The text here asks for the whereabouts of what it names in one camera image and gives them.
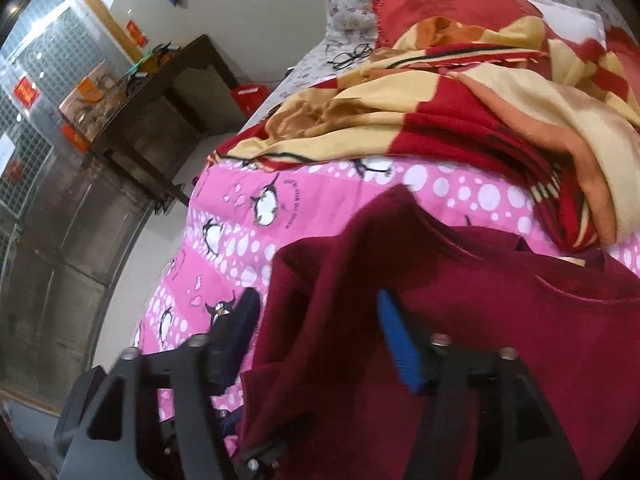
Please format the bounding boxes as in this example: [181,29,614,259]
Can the red yellow checked blanket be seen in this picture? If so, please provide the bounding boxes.
[209,16,639,252]

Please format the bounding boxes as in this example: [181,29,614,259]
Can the pink penguin quilt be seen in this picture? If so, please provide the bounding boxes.
[136,156,639,465]

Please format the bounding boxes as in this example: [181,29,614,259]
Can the dark wooden desk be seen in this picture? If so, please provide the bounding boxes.
[89,35,245,205]

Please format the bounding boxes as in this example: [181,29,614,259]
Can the red plastic bucket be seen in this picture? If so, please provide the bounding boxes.
[231,84,270,118]

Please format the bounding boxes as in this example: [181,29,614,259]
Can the dark red knit garment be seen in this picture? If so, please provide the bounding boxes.
[239,185,639,479]

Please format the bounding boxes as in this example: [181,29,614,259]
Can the black eyeglasses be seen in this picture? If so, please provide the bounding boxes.
[328,42,373,70]

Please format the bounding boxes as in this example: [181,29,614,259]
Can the white pillow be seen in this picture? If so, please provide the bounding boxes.
[527,0,606,49]

